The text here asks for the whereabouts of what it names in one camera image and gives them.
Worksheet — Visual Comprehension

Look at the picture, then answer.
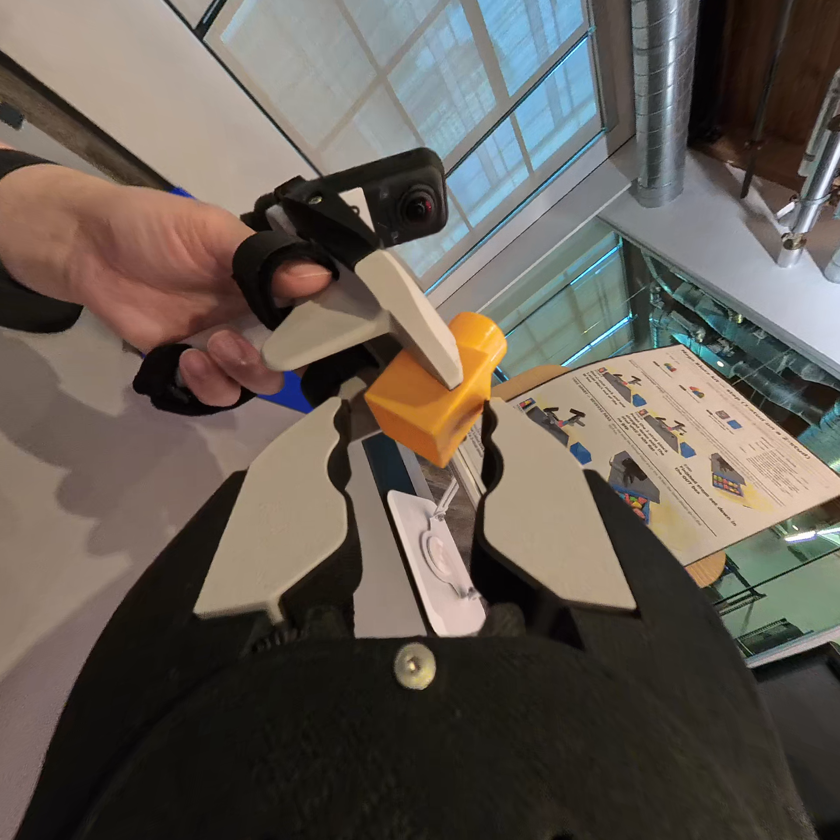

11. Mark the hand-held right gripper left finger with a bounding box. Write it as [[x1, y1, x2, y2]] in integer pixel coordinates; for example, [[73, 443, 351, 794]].
[[193, 399, 350, 626]]

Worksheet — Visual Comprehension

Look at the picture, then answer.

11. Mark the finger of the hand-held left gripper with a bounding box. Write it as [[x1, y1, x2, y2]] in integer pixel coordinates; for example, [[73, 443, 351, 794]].
[[261, 292, 392, 373], [354, 248, 466, 389]]

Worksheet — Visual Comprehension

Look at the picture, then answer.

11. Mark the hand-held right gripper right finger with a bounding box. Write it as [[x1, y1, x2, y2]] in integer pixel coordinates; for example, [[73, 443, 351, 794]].
[[474, 397, 637, 616]]

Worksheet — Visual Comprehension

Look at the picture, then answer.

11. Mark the yellow one-stud building block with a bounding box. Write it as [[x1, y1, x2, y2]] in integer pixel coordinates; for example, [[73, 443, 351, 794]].
[[364, 311, 508, 468]]

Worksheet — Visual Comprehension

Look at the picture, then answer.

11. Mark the person's left hand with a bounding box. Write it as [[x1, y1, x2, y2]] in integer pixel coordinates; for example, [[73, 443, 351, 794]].
[[0, 161, 336, 409]]

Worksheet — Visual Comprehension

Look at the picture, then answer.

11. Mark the large paned window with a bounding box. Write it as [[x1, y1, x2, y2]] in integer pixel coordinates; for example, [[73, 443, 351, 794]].
[[203, 0, 618, 296]]

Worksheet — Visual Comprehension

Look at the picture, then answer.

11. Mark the printed instruction sheet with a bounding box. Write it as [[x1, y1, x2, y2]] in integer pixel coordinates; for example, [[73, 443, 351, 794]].
[[511, 344, 840, 567]]

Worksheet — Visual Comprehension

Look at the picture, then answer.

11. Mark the thin dark pipe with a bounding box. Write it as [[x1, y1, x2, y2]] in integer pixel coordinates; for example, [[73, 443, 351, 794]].
[[740, 0, 788, 199]]

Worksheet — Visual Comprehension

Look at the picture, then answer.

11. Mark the metal pipe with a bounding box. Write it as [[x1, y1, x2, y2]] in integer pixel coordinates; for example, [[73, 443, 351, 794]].
[[776, 66, 840, 284]]

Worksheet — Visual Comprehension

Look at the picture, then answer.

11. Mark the silver ventilation duct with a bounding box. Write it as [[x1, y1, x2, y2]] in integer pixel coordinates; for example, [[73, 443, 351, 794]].
[[629, 0, 698, 209]]

